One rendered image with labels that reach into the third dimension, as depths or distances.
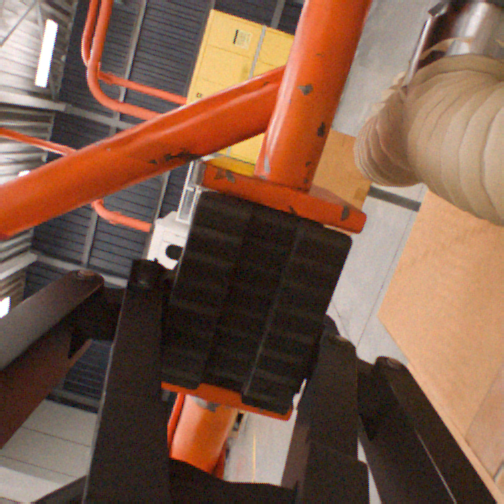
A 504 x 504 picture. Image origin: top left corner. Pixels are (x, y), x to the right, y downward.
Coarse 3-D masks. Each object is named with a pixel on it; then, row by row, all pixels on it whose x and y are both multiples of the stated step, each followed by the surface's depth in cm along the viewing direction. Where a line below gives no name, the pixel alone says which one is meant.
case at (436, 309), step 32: (416, 224) 35; (448, 224) 29; (480, 224) 26; (416, 256) 33; (448, 256) 28; (480, 256) 25; (416, 288) 31; (448, 288) 27; (480, 288) 24; (384, 320) 35; (416, 320) 30; (448, 320) 26; (480, 320) 23; (416, 352) 29; (448, 352) 25; (480, 352) 22; (448, 384) 24; (480, 384) 21; (448, 416) 23; (480, 416) 20; (480, 448) 20
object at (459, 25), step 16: (432, 0) 16; (448, 0) 15; (464, 0) 15; (480, 0) 14; (496, 0) 14; (432, 16) 17; (448, 16) 15; (464, 16) 14; (480, 16) 14; (496, 16) 14; (432, 32) 15; (448, 32) 15; (464, 32) 14; (480, 32) 14; (496, 32) 14; (416, 48) 16; (448, 48) 15; (464, 48) 14; (480, 48) 14; (496, 48) 14; (416, 64) 16
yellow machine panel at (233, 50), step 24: (216, 24) 670; (240, 24) 670; (216, 48) 680; (240, 48) 679; (264, 48) 679; (288, 48) 678; (216, 72) 690; (240, 72) 689; (264, 72) 688; (192, 96) 702; (240, 144) 719
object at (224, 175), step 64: (256, 192) 13; (320, 192) 17; (192, 256) 13; (256, 256) 14; (320, 256) 13; (192, 320) 14; (256, 320) 14; (320, 320) 14; (192, 384) 14; (256, 384) 14
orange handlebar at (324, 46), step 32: (320, 0) 13; (352, 0) 13; (320, 32) 13; (352, 32) 13; (288, 64) 14; (320, 64) 13; (288, 96) 14; (320, 96) 14; (288, 128) 14; (320, 128) 14; (288, 160) 14; (192, 416) 17; (224, 416) 17; (192, 448) 17; (224, 448) 19
